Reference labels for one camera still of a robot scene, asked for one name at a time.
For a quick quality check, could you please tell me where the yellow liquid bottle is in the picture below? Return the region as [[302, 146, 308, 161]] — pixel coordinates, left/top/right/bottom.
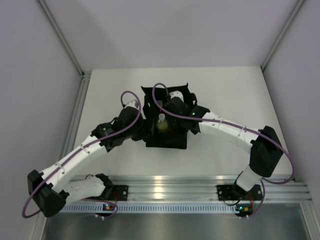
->
[[156, 113, 169, 133]]

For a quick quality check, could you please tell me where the black canvas bag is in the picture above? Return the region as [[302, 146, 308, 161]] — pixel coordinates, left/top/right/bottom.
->
[[141, 84, 197, 150]]

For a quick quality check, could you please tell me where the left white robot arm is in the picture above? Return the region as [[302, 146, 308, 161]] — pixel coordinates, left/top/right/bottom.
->
[[27, 104, 144, 218]]

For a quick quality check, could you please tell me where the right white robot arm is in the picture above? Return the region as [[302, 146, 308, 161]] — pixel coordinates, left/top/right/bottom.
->
[[163, 97, 283, 200]]

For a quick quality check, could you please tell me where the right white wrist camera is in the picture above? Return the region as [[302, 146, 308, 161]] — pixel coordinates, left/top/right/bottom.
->
[[167, 90, 184, 102]]

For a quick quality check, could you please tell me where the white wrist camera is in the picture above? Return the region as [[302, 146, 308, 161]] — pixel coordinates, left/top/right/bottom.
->
[[124, 99, 139, 110], [167, 90, 184, 102]]

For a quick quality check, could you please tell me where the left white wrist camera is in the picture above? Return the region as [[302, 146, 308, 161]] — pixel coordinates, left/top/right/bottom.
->
[[124, 99, 139, 110]]

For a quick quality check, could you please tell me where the aluminium mounting rail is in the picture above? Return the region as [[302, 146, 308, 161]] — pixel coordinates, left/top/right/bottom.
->
[[109, 175, 312, 203]]

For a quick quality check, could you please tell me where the white slotted cable duct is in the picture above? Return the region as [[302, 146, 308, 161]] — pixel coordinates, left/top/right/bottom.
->
[[61, 202, 239, 214]]

